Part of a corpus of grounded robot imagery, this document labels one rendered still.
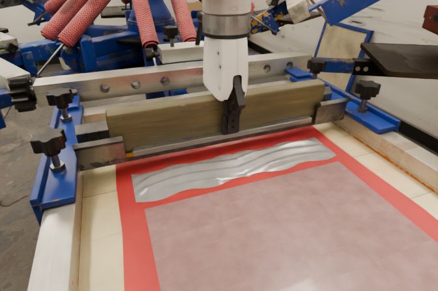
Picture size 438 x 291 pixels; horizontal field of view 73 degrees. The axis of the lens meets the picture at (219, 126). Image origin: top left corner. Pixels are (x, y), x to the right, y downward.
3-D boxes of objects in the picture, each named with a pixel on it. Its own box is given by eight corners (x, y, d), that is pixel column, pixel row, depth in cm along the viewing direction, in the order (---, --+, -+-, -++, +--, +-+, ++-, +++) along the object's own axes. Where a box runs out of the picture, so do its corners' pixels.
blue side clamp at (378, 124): (390, 152, 58) (401, 120, 55) (370, 157, 56) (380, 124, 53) (302, 94, 83) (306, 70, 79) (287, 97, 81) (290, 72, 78)
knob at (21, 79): (47, 113, 64) (37, 81, 60) (17, 118, 62) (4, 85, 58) (51, 100, 70) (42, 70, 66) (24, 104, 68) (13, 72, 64)
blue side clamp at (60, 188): (85, 229, 41) (72, 190, 38) (44, 239, 40) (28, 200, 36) (88, 128, 66) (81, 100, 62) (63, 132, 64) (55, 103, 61)
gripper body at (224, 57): (194, 21, 50) (196, 83, 55) (214, 32, 41) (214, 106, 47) (235, 18, 52) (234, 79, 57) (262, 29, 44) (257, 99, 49)
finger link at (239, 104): (225, 59, 48) (220, 83, 52) (242, 94, 44) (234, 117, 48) (232, 58, 48) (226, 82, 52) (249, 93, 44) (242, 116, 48)
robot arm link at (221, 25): (193, 8, 49) (194, 26, 50) (211, 17, 42) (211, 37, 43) (235, 6, 51) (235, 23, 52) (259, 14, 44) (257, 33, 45)
